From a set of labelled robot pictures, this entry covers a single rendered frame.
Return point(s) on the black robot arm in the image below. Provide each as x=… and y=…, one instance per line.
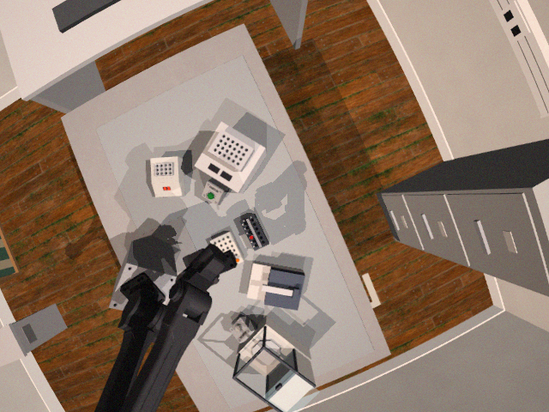
x=147, y=320

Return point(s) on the grey flat mat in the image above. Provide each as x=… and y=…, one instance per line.
x=180, y=122

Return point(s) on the white tube rack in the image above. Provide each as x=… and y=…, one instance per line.
x=230, y=241

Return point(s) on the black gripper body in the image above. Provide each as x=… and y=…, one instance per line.
x=188, y=259

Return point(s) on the cream block with round holes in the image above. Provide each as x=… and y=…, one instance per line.
x=166, y=183

